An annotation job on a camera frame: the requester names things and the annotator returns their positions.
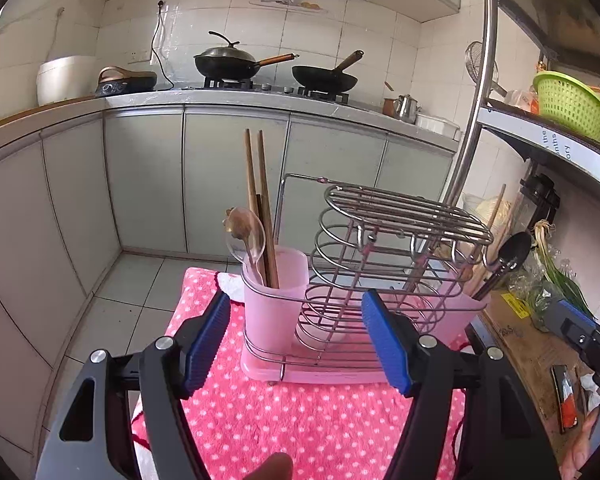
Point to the green plastic basket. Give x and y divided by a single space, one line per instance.
572 107

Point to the metal skimmer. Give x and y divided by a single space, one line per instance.
480 67

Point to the white wall socket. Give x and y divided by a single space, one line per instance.
140 56

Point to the person's right hand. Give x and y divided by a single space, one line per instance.
580 450

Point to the plastic bag of greens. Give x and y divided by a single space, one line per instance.
535 305

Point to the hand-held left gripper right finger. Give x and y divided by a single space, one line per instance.
387 345

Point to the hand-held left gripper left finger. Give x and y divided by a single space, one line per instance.
207 345

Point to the metal kettle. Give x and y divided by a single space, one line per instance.
407 110

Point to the napa cabbage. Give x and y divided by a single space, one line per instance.
497 212

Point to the black frying pan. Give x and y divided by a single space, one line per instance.
325 80

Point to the person's left hand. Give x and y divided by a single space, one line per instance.
270 467

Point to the clear wall shelf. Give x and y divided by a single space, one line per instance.
287 2

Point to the pink dotted towel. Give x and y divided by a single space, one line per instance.
290 420

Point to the white rice cooker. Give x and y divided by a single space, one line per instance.
65 82

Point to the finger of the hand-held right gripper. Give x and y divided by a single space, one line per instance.
567 312

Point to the clear plastic spoon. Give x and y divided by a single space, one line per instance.
252 250

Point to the white tissue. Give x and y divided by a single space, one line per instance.
590 390

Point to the black electric cooker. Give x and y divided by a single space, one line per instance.
127 85

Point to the white lidded container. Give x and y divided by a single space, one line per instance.
437 126

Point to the metal shelf rack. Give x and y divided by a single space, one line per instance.
490 35

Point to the orange white bag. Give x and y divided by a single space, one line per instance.
522 100

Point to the small brown spoon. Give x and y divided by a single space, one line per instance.
236 222

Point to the grey lower kitchen cabinets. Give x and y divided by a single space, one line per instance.
145 180

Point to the black phone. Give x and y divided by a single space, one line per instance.
565 400

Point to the black spoon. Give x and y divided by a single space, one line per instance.
512 252

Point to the black wok with lid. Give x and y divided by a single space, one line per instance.
225 62

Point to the green onions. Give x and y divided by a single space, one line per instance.
555 270

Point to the gas stove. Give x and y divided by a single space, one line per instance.
275 89

